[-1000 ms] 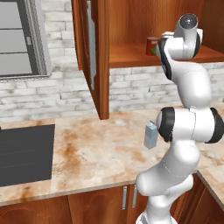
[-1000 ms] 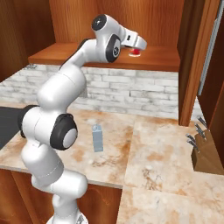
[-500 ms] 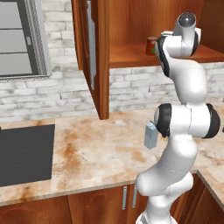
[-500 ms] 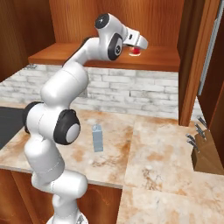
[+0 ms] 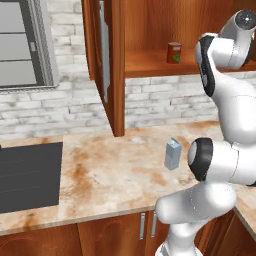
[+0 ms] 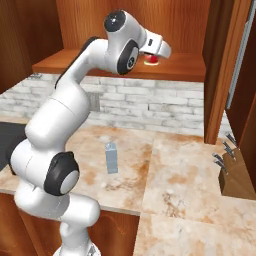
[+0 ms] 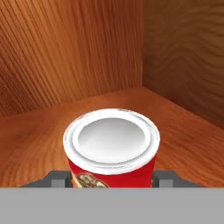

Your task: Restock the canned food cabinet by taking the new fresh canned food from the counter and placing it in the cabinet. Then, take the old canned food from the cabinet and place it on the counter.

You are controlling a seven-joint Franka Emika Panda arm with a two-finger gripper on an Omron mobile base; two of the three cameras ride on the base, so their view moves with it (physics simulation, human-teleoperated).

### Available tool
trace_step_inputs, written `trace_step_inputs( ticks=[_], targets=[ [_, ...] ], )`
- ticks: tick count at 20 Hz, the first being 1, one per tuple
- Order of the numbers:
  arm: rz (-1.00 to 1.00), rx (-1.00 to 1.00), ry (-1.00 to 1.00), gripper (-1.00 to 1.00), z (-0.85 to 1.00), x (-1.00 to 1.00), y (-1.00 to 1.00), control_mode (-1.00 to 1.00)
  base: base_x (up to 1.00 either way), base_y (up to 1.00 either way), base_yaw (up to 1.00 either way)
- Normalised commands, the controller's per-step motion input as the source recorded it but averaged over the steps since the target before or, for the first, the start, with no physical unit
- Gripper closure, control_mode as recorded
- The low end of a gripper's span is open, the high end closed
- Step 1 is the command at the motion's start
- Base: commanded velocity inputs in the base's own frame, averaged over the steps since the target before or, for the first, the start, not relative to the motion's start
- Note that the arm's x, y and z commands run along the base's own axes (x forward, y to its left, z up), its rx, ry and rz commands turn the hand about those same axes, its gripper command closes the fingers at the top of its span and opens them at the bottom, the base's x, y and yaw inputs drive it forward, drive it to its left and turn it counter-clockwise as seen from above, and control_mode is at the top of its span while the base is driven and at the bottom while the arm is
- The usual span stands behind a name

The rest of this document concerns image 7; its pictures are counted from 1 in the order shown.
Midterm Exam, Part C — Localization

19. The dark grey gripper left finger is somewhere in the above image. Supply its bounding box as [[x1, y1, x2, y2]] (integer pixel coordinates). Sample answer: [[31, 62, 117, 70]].
[[22, 171, 74, 188]]

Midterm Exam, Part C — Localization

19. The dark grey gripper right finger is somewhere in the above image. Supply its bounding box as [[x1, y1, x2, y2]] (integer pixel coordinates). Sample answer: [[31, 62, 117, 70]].
[[151, 170, 201, 188]]

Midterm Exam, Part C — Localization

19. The red food can white lid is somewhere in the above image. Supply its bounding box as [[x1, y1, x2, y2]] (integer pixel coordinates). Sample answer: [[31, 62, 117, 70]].
[[62, 108, 161, 189]]

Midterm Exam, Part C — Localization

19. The wooden cabinet interior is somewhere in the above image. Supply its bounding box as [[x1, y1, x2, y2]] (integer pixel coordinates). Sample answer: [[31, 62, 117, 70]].
[[0, 0, 224, 189]]

